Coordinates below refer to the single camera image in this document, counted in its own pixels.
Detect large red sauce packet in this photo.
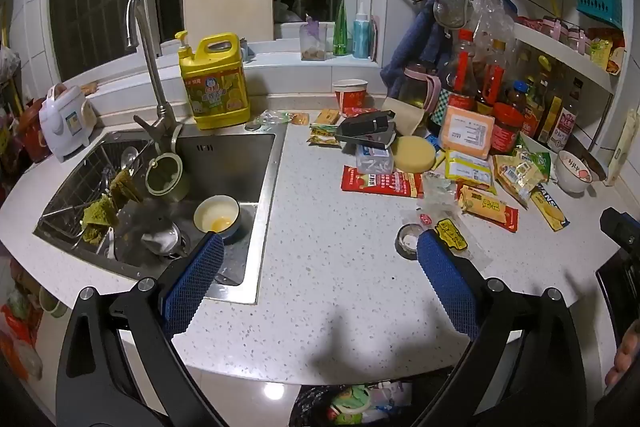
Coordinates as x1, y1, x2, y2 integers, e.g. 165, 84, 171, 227
341, 165, 425, 199

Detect green enamel cup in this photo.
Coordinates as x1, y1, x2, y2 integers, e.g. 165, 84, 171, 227
145, 152, 191, 203

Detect yellow foil packet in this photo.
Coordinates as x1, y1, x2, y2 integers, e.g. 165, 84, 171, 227
492, 154, 546, 208

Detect red paper cup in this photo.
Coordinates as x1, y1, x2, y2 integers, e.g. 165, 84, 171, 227
332, 79, 369, 116

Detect orange flat package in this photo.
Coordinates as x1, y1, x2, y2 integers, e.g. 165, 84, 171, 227
439, 105, 496, 157

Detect steel spoon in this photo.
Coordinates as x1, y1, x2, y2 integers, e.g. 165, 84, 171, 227
120, 146, 141, 174

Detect clear container purple lid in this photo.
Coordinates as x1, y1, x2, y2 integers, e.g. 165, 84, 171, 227
300, 19, 329, 62

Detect yellow stick packet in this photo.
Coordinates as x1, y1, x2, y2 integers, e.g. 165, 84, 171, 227
529, 187, 571, 232

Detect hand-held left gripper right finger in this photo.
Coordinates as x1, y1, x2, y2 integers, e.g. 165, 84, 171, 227
415, 228, 589, 427

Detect grey hanging scrubber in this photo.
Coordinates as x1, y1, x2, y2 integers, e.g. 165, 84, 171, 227
432, 0, 471, 30

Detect yellow black wrapper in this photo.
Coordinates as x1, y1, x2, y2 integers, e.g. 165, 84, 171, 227
431, 218, 471, 253

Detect white bowl pink print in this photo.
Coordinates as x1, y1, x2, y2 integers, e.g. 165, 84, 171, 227
556, 150, 595, 194

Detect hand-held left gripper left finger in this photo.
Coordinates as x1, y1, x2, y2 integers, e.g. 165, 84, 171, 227
55, 231, 231, 427

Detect pile of plastic bags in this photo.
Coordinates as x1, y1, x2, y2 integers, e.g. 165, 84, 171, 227
0, 257, 66, 383

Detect crumpled clear wrapper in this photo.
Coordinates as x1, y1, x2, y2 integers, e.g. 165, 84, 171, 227
422, 172, 461, 213

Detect green yellow noodle packet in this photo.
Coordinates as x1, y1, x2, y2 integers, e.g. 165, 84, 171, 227
307, 124, 347, 146

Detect green slim bottle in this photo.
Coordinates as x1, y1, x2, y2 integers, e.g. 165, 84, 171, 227
332, 0, 349, 57

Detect blue towel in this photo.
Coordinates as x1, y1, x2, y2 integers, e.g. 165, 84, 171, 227
381, 0, 451, 100

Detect teal utensil holder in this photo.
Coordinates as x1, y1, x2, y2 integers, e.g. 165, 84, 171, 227
576, 0, 624, 30

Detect yellow round sponge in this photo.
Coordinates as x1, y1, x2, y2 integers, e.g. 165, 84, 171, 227
390, 136, 437, 170

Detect brown paper bag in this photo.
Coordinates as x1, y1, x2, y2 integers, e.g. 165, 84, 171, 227
387, 97, 426, 138

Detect clear cotton swab box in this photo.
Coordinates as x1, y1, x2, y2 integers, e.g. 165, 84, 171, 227
355, 144, 396, 176

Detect steel pot lid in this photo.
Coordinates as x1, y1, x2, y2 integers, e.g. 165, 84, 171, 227
140, 222, 191, 258

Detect row of condiment bottles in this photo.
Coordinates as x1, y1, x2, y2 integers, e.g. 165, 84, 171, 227
442, 27, 586, 153

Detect green dish cloth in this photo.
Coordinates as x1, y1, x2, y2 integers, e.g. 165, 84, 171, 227
110, 169, 144, 206
82, 196, 119, 229

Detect green snack packet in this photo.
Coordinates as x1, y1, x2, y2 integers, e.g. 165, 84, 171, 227
515, 134, 552, 180

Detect wire dish rack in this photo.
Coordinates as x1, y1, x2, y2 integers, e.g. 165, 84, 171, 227
37, 142, 151, 254

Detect white bowl with egg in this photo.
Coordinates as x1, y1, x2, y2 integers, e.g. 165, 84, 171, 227
193, 195, 242, 244

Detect black trash bag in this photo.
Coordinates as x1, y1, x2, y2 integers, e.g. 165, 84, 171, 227
289, 369, 451, 427

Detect yellow packet on shelf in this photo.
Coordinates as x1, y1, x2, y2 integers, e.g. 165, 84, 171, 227
590, 38, 626, 76

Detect yellow white labelled packet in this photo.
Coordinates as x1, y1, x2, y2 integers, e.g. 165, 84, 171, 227
444, 150, 497, 194

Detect clear plastic wrapper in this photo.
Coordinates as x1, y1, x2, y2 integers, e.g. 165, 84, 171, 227
259, 109, 296, 128

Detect orange yellow snack bar packet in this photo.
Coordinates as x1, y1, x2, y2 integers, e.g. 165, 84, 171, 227
457, 184, 520, 233

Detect steel kitchen faucet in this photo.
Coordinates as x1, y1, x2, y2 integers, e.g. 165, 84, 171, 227
125, 0, 184, 154

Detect teal spray bottle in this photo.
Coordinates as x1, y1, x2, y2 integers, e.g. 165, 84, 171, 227
353, 2, 374, 60

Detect glass pitcher pink handle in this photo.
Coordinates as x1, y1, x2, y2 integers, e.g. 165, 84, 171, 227
400, 64, 441, 116

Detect hanging clear plastic bags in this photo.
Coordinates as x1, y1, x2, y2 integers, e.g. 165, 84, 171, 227
467, 0, 516, 38

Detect person's right hand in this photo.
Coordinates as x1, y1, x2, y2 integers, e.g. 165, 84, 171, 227
605, 319, 640, 390

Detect white rice cooker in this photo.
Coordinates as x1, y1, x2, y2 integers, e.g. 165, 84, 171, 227
39, 83, 99, 163

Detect small metal tin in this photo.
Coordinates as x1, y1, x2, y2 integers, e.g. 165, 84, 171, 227
395, 223, 426, 261

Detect red lid sauce jar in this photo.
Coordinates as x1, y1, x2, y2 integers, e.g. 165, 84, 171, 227
490, 103, 526, 156

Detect white wall shelf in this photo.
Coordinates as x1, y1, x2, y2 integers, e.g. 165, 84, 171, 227
512, 19, 626, 93

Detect yellow detergent jug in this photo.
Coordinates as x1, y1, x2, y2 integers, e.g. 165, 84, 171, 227
175, 31, 252, 130

